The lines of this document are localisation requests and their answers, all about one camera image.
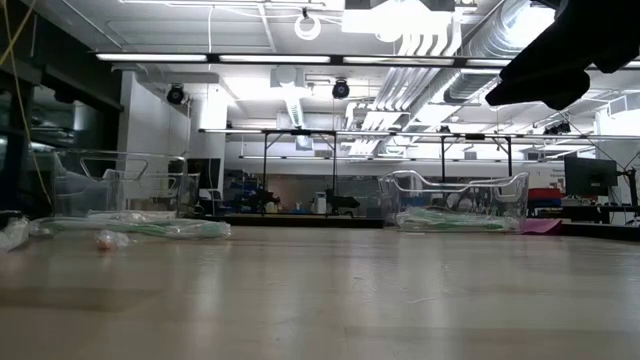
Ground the black computer monitor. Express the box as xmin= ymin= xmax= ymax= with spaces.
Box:
xmin=564 ymin=156 xmax=619 ymax=197
xmin=169 ymin=157 xmax=222 ymax=191

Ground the pink mat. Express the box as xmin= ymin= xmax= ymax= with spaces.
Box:
xmin=519 ymin=218 xmax=564 ymax=236

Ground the clear plastic bin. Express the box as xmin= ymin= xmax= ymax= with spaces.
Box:
xmin=378 ymin=169 xmax=531 ymax=234
xmin=0 ymin=215 xmax=32 ymax=253
xmin=49 ymin=148 xmax=200 ymax=220

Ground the white ceiling pipe bundle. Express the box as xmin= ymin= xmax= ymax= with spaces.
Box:
xmin=344 ymin=29 xmax=469 ymax=157

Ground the long ceiling light bar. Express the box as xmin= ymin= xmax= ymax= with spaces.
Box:
xmin=94 ymin=52 xmax=640 ymax=69

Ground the orange wrapped toothbrush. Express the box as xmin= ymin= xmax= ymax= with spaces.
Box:
xmin=94 ymin=228 xmax=132 ymax=252

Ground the silver ventilation duct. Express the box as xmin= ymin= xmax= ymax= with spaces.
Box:
xmin=442 ymin=0 xmax=556 ymax=104

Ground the black metal station frame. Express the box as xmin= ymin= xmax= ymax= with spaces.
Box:
xmin=198 ymin=128 xmax=640 ymax=216

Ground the white ring light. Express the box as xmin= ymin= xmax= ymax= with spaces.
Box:
xmin=293 ymin=12 xmax=322 ymax=42

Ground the yellow hanging cable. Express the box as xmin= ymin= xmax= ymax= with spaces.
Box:
xmin=0 ymin=0 xmax=54 ymax=207

